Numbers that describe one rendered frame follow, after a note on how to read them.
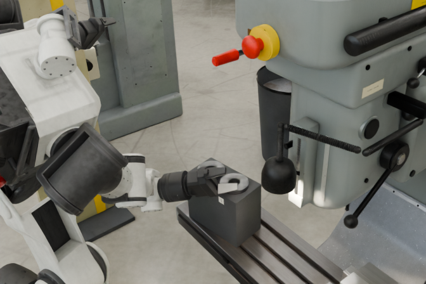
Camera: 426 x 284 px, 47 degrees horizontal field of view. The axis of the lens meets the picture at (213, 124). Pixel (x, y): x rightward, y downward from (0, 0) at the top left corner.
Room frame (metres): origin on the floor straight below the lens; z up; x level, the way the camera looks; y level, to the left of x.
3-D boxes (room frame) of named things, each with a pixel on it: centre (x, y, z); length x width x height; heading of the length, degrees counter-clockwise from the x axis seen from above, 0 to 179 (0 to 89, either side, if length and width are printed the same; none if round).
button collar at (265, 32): (0.78, -0.09, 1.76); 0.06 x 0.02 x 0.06; 36
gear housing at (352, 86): (0.94, -0.32, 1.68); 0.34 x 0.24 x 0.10; 126
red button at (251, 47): (0.76, -0.07, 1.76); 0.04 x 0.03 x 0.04; 36
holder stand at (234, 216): (1.21, -0.02, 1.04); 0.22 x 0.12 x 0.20; 44
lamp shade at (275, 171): (0.80, -0.13, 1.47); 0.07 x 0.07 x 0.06
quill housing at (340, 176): (0.91, -0.29, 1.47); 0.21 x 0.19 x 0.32; 36
